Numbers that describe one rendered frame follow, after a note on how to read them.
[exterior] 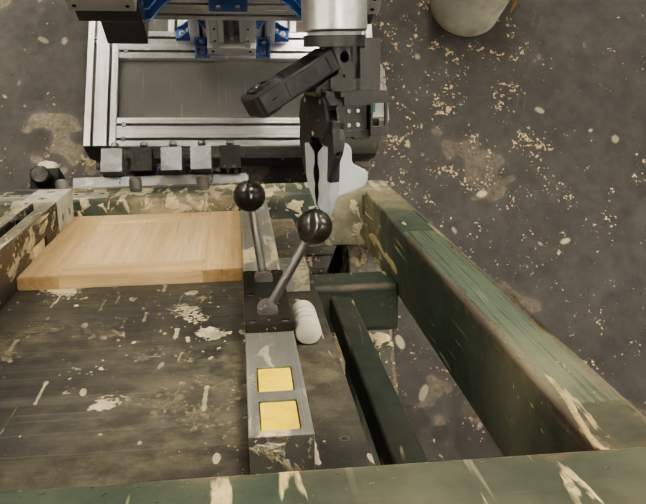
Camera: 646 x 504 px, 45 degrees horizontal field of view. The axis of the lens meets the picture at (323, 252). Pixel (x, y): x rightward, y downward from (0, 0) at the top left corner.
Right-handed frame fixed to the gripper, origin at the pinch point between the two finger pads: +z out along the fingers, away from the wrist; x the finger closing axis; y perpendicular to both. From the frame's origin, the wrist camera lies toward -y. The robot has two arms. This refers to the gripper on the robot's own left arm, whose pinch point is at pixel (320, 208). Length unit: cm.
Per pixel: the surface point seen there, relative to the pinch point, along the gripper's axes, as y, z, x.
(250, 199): -8.5, -1.8, 1.0
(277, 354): -13.8, 9.5, -18.4
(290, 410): -17.5, 9.5, -29.7
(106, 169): -9, 5, 83
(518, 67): 141, -11, 133
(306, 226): -7.4, -1.0, -11.8
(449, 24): 120, -25, 144
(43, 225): -27, 8, 46
